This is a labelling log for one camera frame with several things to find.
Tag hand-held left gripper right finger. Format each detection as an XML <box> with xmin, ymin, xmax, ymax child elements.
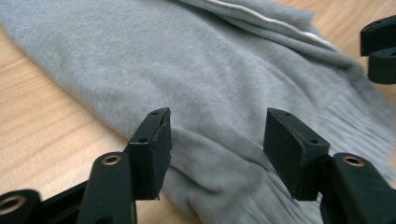
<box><xmin>262</xmin><ymin>107</ymin><xmax>332</xmax><ymax>202</ymax></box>

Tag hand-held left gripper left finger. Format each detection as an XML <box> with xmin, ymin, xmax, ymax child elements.
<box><xmin>126</xmin><ymin>106</ymin><xmax>173</xmax><ymax>201</ymax></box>

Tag grey shorts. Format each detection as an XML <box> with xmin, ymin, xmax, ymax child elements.
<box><xmin>0</xmin><ymin>0</ymin><xmax>396</xmax><ymax>224</ymax></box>

